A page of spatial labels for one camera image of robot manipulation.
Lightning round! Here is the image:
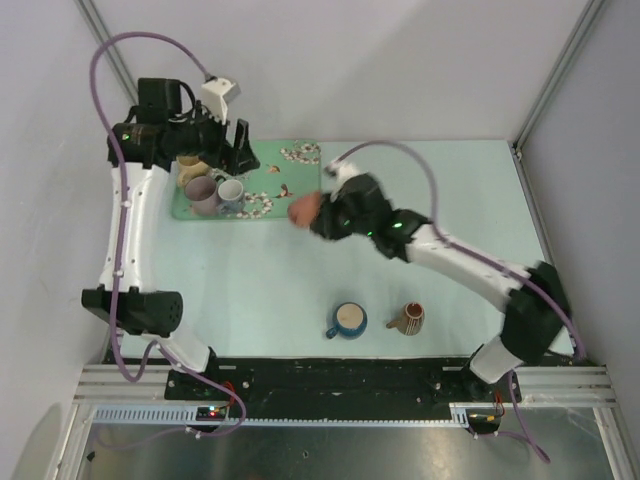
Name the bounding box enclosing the right aluminium frame post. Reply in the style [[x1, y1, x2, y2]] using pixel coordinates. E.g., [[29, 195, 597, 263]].
[[511, 0, 609, 158]]

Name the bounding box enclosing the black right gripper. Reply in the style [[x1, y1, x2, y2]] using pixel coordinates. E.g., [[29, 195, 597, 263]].
[[309, 190, 373, 243]]

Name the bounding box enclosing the lilac mug black handle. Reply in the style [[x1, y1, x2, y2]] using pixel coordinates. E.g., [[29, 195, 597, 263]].
[[184, 176, 218, 216]]

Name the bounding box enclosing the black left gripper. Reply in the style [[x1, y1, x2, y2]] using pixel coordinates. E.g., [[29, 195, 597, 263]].
[[170, 100, 259, 176]]

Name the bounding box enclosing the aluminium front rail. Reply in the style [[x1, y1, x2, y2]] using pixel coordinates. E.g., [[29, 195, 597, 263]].
[[73, 365, 617, 408]]

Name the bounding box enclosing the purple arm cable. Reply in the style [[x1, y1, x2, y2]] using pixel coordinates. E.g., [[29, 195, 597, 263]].
[[329, 141, 589, 464], [89, 32, 249, 450]]

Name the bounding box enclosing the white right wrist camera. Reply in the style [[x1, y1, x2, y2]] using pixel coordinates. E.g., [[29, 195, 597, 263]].
[[324, 159, 361, 189]]

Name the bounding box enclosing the salmon pink mug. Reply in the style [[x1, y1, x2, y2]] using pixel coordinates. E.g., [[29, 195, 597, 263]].
[[287, 191, 323, 229]]

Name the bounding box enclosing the grey slotted cable duct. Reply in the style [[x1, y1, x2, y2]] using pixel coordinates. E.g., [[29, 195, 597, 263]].
[[92, 403, 501, 426]]

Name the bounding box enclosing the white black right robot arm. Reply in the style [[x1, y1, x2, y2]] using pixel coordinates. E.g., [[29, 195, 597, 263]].
[[311, 168, 571, 401]]

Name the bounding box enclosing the brown striped mug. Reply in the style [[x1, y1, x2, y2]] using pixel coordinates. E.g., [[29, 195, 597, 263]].
[[386, 302, 425, 336]]

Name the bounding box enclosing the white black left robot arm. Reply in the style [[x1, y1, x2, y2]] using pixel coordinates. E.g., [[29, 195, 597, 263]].
[[81, 76, 260, 399]]

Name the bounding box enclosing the dark blue mug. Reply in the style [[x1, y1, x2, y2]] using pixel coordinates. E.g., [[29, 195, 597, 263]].
[[325, 302, 368, 339]]

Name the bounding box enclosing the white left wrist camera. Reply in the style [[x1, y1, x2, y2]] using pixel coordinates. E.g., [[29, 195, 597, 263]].
[[200, 77, 241, 124]]

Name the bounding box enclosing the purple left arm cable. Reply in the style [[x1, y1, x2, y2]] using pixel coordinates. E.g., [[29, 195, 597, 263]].
[[89, 32, 249, 450]]

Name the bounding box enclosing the grey blue small mug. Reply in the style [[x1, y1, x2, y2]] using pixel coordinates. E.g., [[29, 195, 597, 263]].
[[217, 179, 245, 215]]

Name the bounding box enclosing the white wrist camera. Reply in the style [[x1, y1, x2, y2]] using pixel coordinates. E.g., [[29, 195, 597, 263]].
[[200, 77, 241, 124], [324, 159, 361, 189]]

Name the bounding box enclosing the aluminium frame post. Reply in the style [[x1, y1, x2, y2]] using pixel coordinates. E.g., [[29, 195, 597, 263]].
[[74, 0, 138, 135], [511, 0, 609, 158]]

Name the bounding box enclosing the beige round mug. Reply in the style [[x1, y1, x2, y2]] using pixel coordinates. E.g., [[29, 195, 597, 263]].
[[176, 156, 211, 188]]

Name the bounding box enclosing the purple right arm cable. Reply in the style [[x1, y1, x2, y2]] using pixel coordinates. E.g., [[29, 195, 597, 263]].
[[329, 141, 589, 464]]

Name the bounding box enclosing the left aluminium frame post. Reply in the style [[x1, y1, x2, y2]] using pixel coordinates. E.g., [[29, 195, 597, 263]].
[[74, 0, 138, 135]]

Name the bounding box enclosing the green floral placemat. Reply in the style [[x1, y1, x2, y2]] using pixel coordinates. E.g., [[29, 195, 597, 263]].
[[170, 139, 321, 221]]

